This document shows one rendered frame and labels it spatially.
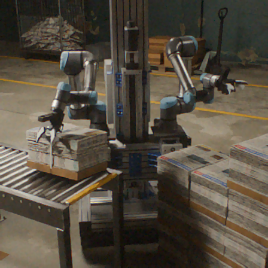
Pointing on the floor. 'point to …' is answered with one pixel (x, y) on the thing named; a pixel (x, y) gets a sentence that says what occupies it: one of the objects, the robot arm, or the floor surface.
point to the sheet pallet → (155, 51)
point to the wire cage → (51, 33)
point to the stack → (208, 238)
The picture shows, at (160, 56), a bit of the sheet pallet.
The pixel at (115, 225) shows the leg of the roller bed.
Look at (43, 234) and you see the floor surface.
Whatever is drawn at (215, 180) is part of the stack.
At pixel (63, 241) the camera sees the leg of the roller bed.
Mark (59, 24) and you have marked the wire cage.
